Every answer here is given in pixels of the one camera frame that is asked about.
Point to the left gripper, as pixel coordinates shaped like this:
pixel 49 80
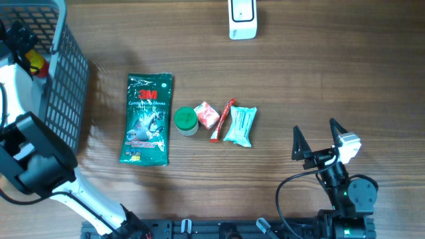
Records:
pixel 23 34

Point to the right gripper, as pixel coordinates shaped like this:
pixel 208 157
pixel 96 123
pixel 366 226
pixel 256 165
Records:
pixel 301 151

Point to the red yellow sauce bottle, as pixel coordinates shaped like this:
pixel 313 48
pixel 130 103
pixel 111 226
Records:
pixel 38 65

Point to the teal wipes packet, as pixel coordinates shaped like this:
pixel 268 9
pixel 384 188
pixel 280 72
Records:
pixel 242 120

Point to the red sachet stick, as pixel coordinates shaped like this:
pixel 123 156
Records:
pixel 216 132

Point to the red tissue packet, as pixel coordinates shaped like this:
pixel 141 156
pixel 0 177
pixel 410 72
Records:
pixel 207 115

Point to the green lid jar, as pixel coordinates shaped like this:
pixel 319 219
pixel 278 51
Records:
pixel 186 121

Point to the green 3M gloves packet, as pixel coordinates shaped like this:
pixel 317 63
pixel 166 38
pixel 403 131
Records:
pixel 148 107

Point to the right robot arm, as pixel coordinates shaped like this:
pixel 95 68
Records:
pixel 352 197

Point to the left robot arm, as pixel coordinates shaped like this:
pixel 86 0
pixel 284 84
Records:
pixel 37 161

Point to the white barcode scanner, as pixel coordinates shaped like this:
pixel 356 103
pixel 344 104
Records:
pixel 242 17

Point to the grey plastic mesh basket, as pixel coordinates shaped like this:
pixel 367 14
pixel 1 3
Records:
pixel 62 101

